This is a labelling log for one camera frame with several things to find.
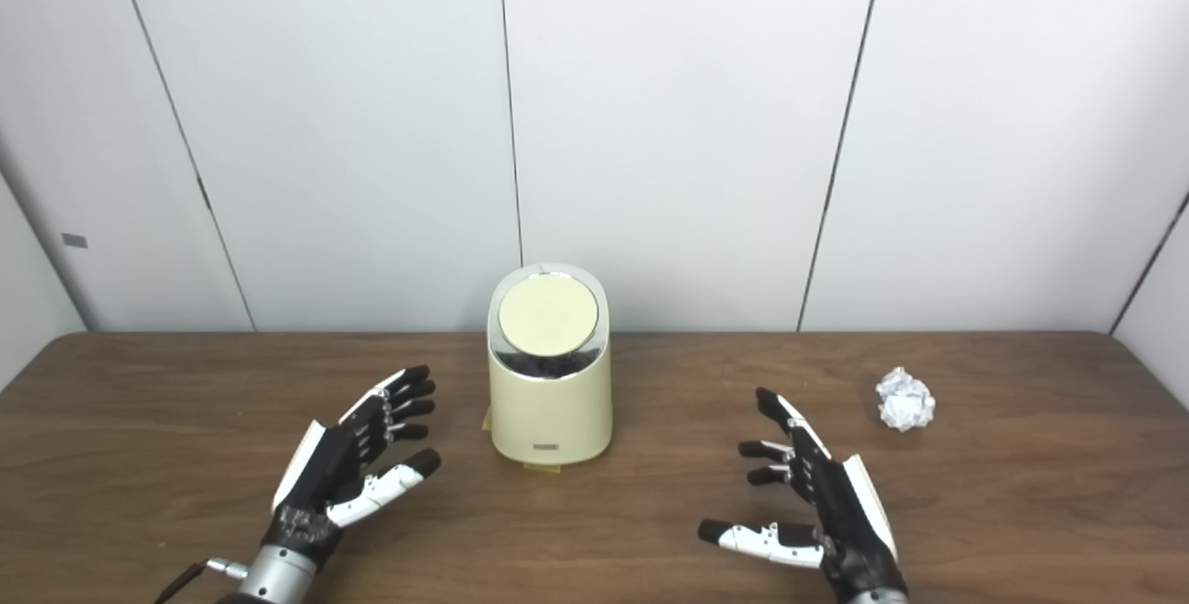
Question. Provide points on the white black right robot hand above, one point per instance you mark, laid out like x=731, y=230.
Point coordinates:
x=850, y=511

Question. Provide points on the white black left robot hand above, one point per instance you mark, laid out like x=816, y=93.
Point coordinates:
x=320, y=469

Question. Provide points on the white paper ball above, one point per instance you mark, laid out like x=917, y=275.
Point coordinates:
x=906, y=400

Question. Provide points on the cream-colored desktop bin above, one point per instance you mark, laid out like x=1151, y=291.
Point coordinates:
x=550, y=409

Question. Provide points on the round cream bin lid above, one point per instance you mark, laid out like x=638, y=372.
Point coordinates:
x=548, y=314

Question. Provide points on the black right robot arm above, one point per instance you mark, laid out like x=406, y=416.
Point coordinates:
x=878, y=597

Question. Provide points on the small yellow tape piece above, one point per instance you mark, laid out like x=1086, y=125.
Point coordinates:
x=485, y=420

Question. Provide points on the wide yellow tape piece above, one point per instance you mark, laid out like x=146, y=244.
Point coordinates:
x=542, y=466

